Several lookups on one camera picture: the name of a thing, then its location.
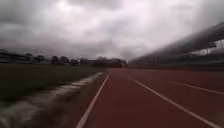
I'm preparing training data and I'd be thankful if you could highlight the grey grandstand building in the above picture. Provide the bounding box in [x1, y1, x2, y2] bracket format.
[128, 21, 224, 70]

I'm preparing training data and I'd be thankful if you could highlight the pale concrete kerb strip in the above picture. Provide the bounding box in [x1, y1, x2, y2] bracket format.
[0, 71, 105, 128]

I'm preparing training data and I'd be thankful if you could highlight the red running track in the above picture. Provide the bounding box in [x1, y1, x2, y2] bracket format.
[63, 68, 224, 128]

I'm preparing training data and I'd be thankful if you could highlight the green grass field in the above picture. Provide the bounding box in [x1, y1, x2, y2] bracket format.
[0, 63, 108, 104]

